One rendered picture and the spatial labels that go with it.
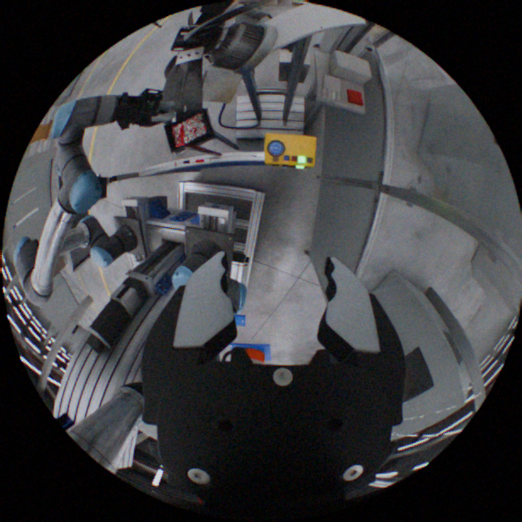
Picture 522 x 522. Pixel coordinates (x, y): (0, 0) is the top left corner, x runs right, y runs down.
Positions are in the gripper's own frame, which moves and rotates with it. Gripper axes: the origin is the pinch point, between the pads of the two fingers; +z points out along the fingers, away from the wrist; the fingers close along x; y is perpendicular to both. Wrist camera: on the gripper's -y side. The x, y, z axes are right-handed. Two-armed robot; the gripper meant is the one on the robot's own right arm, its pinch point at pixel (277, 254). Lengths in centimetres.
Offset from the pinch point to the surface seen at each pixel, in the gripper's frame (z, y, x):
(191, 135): 64, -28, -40
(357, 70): 51, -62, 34
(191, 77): 32, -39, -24
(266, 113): 140, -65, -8
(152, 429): -44, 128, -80
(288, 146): 40.8, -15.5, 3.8
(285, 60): 64, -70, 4
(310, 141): 40.8, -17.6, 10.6
